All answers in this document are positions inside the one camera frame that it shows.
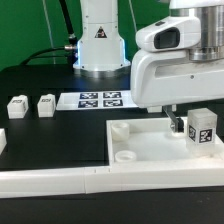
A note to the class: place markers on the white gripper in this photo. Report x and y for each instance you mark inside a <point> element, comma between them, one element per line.
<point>169,78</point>

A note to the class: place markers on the white square table top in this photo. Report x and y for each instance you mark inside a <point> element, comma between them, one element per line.
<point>151,140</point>

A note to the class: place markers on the white U-shaped obstacle fence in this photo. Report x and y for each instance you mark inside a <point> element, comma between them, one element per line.
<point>113,177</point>

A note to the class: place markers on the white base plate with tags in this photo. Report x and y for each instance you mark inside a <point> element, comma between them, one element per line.
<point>95,100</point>

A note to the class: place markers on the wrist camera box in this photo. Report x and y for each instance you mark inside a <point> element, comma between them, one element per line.
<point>170,33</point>

